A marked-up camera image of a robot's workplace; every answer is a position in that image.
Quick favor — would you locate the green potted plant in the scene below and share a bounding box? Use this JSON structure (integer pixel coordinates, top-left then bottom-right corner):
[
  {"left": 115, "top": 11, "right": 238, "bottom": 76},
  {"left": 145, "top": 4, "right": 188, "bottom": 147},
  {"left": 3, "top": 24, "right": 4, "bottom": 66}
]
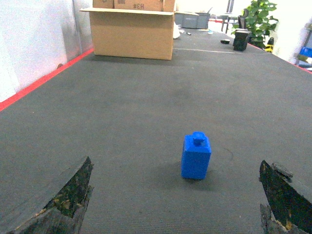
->
[{"left": 237, "top": 0, "right": 279, "bottom": 49}]

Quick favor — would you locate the black box on mat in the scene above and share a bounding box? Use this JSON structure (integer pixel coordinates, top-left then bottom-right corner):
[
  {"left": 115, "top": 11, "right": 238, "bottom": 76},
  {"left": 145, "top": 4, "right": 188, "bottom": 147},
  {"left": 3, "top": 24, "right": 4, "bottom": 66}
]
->
[{"left": 233, "top": 28, "right": 251, "bottom": 51}]

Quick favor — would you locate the yellow black striped bollard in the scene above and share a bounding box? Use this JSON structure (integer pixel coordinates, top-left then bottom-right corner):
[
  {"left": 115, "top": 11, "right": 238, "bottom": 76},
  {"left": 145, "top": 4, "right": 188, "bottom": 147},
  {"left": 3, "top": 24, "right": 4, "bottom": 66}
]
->
[{"left": 265, "top": 37, "right": 274, "bottom": 53}]

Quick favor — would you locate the grey plastic crate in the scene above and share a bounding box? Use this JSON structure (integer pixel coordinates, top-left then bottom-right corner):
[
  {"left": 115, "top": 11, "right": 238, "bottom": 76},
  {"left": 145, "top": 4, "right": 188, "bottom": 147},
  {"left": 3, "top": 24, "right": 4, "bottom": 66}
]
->
[{"left": 175, "top": 12, "right": 211, "bottom": 29}]

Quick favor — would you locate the large cardboard box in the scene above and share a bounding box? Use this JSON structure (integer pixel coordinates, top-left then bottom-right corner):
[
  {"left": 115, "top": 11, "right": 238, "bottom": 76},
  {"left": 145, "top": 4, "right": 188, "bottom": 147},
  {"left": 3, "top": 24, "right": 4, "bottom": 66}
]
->
[{"left": 83, "top": 0, "right": 175, "bottom": 60}]

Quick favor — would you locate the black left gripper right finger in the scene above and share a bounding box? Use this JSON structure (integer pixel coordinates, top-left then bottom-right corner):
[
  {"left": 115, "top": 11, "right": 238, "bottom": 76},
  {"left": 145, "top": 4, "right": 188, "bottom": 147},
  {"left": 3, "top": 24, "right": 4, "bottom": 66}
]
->
[{"left": 259, "top": 160, "right": 312, "bottom": 234}]

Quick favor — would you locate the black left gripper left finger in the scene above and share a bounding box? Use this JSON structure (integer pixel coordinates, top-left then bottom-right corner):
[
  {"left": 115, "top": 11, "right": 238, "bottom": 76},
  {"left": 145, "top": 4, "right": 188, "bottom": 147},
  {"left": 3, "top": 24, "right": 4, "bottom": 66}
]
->
[{"left": 0, "top": 156, "right": 94, "bottom": 234}]

